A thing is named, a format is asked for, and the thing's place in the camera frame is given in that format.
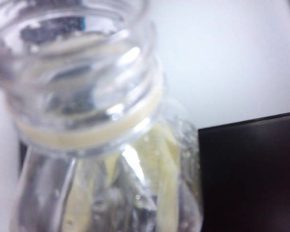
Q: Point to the clear bottle with yellow label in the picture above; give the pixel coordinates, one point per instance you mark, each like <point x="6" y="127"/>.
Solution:
<point x="87" y="108"/>

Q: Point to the black computer monitor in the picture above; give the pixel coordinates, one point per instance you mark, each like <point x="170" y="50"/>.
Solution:
<point x="251" y="174"/>

